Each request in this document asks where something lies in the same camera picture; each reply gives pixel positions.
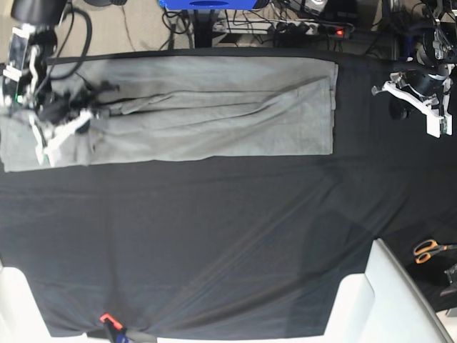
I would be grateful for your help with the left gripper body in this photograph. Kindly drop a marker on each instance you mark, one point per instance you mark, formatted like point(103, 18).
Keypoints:
point(428, 93)

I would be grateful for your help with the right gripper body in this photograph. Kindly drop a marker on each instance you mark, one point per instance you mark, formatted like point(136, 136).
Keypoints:
point(58, 118)

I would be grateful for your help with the grey T-shirt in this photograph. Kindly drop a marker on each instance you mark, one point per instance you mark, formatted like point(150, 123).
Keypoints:
point(189, 108)

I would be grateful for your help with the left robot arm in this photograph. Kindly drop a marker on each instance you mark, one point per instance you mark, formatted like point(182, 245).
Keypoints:
point(434, 45)

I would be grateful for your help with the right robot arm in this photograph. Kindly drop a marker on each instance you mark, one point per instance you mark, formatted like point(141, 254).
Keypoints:
point(27, 97)

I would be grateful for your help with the blue box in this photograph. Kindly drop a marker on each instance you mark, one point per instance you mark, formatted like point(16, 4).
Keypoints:
point(176, 5)

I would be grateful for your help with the black power strip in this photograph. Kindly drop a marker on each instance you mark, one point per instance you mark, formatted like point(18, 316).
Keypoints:
point(325, 29)

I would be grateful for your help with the black device right edge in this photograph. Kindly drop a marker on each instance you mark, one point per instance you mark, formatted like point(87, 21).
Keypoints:
point(451, 277)

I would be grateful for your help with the white furniture right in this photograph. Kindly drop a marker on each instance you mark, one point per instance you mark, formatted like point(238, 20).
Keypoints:
point(382, 304)

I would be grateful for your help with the white furniture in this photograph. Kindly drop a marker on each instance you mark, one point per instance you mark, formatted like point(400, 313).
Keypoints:
point(382, 304)
point(21, 320)

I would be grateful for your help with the black table cloth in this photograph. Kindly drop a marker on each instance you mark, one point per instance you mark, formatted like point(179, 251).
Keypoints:
point(235, 247)

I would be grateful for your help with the white furniture left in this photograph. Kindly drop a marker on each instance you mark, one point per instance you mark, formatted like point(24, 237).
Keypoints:
point(21, 320)

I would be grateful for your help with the red blue clamp bottom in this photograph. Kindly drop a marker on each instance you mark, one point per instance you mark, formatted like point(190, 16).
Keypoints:
point(114, 330)

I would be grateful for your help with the blue clamp handle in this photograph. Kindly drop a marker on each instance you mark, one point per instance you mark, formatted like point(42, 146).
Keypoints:
point(406, 38)

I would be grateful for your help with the black table stand post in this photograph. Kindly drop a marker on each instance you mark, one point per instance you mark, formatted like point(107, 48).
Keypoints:
point(203, 22)

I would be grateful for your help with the orange handled scissors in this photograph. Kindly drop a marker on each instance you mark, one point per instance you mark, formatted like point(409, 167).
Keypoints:
point(429, 248)

